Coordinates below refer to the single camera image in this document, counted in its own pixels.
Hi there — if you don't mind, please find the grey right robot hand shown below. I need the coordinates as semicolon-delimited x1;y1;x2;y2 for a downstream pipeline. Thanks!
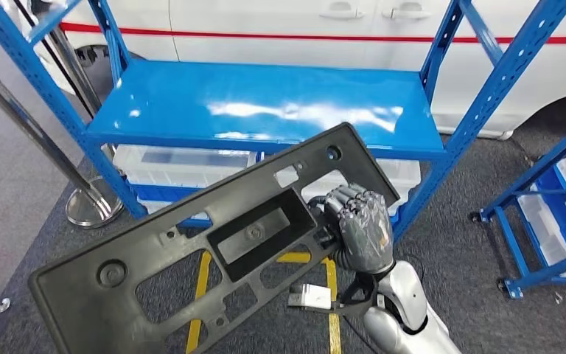
307;184;396;274

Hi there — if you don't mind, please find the black plastic plate bracket part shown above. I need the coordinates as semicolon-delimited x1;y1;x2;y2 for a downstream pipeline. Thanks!
28;122;401;354

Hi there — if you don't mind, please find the blue metal shelf rack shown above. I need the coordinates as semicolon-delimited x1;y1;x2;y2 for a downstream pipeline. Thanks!
470;109;566;300
0;0;566;243

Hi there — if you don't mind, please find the white car with red stripe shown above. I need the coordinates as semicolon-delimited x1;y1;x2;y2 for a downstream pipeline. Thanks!
34;0;566;141

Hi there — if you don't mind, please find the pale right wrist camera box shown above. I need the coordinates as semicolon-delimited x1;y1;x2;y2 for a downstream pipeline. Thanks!
287;283;333;311

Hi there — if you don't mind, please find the chrome stanchion post with base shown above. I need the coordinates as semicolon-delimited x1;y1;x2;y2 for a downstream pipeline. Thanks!
12;0;103;118
0;55;125;229

